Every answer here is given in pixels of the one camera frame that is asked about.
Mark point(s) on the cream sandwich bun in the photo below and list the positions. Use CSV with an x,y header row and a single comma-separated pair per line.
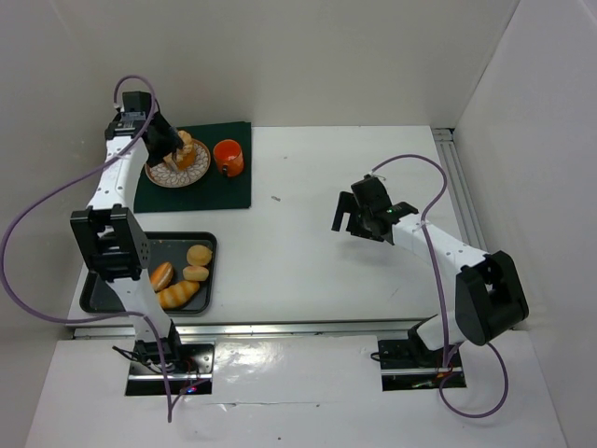
x,y
162,276

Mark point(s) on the floral patterned plate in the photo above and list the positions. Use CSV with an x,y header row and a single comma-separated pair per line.
x,y
163,176

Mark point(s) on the dark green cloth mat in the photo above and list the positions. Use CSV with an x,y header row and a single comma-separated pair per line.
x,y
213,191

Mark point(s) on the round sugar-topped bun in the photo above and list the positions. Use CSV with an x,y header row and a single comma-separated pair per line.
x,y
190,150

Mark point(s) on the black baking tray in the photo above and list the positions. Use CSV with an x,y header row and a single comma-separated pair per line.
x,y
165,246

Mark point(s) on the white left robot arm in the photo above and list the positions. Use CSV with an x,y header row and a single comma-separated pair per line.
x,y
111,240

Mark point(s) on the round yellow bun upper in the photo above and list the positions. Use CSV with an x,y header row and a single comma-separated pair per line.
x,y
199,255

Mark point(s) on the striped long bread loaf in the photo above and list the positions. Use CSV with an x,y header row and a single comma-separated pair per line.
x,y
178,294

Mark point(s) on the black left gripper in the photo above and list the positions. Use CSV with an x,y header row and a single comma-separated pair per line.
x,y
163,141

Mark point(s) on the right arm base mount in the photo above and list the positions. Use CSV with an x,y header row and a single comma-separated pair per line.
x,y
406,364

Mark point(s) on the round yellow bun lower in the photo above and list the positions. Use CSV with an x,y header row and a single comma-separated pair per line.
x,y
195,273

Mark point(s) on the aluminium rail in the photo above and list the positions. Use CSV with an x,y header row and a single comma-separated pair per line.
x,y
384,327
466,215

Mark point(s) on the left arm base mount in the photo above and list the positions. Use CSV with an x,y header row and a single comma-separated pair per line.
x,y
191,375

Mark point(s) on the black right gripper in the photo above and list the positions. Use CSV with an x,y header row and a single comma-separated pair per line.
x,y
354,216

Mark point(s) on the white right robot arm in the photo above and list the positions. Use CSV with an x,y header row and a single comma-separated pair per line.
x,y
488,298

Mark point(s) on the round yellow bun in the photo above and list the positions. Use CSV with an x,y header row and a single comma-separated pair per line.
x,y
199,255
195,273

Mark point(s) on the orange mug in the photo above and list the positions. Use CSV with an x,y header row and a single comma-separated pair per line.
x,y
228,156

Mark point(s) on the aluminium rail front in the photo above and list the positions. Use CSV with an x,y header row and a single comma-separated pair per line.
x,y
384,327

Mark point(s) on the aluminium rail right side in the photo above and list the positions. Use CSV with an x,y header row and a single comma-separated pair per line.
x,y
466,215

